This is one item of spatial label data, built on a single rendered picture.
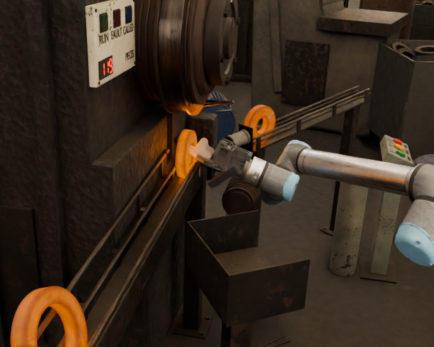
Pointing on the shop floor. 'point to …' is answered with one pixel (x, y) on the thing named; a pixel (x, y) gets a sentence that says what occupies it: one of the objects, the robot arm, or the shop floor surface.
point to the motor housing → (239, 196)
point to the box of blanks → (412, 95)
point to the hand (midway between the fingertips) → (188, 149)
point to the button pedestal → (384, 223)
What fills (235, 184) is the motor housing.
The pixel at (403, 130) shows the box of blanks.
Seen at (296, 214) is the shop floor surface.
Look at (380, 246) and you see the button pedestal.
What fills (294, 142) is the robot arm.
